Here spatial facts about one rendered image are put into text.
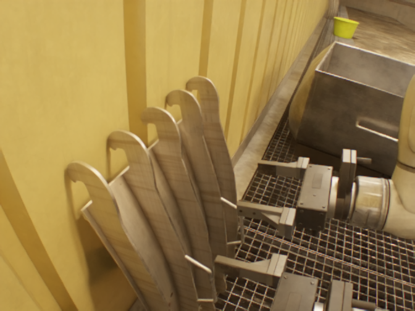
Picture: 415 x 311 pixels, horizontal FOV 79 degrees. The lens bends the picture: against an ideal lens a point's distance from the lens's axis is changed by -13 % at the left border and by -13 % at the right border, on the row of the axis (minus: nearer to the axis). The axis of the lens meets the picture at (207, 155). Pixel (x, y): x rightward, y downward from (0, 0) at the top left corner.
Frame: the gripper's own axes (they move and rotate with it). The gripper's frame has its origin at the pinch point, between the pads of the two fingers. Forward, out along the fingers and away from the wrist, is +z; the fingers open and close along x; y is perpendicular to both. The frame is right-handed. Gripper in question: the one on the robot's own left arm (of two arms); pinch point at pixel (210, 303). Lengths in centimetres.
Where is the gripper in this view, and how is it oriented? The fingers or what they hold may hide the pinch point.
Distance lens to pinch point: 41.8
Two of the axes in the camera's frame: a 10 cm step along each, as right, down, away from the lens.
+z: -9.1, -1.1, 4.1
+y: 1.2, 8.5, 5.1
